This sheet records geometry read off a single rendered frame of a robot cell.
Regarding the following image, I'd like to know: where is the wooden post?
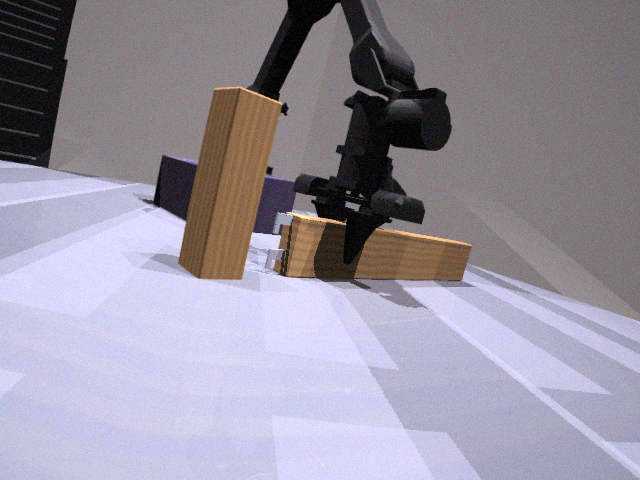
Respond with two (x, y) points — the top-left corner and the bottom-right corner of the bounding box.
(178, 87), (282, 280)

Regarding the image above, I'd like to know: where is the wooden rail with steel hooks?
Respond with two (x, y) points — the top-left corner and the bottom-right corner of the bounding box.
(265, 212), (472, 281)

